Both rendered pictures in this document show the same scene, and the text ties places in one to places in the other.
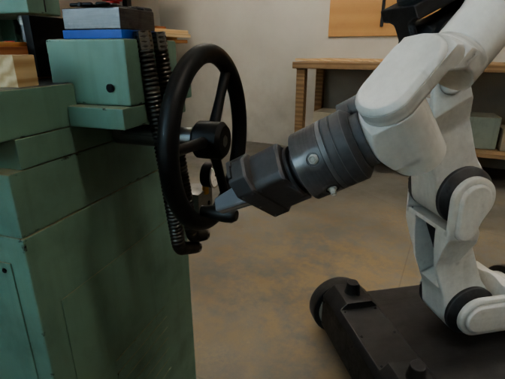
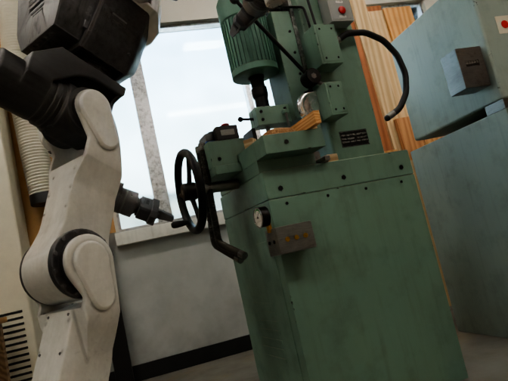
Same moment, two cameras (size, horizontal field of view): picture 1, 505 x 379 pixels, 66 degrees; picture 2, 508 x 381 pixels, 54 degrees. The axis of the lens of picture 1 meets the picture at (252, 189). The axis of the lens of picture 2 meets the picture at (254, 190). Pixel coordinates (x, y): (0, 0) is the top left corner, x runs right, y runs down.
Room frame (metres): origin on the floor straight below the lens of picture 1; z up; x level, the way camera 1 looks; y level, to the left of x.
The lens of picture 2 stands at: (1.98, -0.88, 0.56)
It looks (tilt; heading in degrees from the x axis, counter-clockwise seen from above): 7 degrees up; 138
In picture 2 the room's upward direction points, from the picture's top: 13 degrees counter-clockwise
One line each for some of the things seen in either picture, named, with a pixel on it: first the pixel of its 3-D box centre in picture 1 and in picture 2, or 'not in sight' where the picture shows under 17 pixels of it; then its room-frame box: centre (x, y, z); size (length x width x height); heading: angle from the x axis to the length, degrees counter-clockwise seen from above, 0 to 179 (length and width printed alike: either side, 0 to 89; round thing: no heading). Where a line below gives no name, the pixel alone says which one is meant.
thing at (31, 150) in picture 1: (68, 123); (264, 176); (0.70, 0.33, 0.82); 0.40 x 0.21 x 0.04; 161
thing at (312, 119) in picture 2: not in sight; (276, 145); (0.75, 0.38, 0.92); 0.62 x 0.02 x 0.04; 161
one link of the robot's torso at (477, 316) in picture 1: (470, 295); not in sight; (0.94, -0.62, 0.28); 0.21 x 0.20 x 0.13; 101
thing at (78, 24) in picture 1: (116, 20); (218, 137); (0.64, 0.21, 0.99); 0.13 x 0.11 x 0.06; 161
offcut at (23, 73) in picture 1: (16, 71); not in sight; (0.53, 0.31, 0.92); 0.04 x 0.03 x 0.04; 168
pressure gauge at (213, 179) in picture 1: (209, 178); (264, 219); (0.90, 0.11, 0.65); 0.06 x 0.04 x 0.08; 161
